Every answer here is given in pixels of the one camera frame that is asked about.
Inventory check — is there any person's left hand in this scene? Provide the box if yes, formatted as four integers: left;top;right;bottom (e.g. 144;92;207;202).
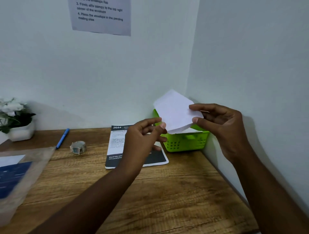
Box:
121;118;168;170

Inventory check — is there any person's right hand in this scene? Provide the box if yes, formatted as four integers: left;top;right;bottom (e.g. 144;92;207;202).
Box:
189;104;250;163

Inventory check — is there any white paper envelope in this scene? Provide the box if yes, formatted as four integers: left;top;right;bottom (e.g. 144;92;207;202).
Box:
153;90;204;135

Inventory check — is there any person's right forearm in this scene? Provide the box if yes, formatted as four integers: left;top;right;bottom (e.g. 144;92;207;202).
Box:
229;143;309;234

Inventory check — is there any person's left forearm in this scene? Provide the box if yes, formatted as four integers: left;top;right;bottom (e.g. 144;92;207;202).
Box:
29;159;145;234

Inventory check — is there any green plastic basket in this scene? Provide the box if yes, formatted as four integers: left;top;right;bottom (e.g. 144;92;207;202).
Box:
153;109;210;153

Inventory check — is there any black and white printed leaflet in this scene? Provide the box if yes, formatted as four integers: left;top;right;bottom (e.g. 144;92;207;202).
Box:
105;125;169;169

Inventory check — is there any roll of stamps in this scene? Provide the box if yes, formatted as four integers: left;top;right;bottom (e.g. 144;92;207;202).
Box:
70;141;86;155

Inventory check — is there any blue pen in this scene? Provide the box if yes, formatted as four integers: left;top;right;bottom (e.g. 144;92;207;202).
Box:
56;128;70;149

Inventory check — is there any printed paper notice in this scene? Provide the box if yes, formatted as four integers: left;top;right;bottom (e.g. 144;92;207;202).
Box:
68;0;132;36

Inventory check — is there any clear plastic container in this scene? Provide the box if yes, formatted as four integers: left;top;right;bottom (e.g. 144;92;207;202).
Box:
0;147;56;227

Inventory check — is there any white potted flower plant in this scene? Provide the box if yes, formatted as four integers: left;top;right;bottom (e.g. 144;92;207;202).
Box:
0;98;37;142

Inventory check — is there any white paper sheet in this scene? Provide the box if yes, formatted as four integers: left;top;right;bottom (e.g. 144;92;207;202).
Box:
0;155;26;168

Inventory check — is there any dark blue sheet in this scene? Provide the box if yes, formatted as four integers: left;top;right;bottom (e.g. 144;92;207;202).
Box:
0;162;33;199

